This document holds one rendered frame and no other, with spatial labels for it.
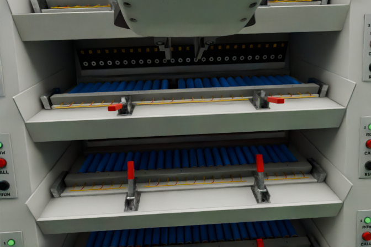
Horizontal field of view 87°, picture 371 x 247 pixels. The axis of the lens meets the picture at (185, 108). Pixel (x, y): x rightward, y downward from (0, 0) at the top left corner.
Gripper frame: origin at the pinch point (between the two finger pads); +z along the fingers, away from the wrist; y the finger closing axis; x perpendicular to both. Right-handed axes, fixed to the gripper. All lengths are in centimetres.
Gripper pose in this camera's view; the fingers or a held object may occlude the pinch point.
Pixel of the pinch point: (183, 41)
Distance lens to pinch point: 24.4
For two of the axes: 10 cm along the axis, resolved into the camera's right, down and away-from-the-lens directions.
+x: 0.3, 10.0, -0.9
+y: -10.0, 0.3, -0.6
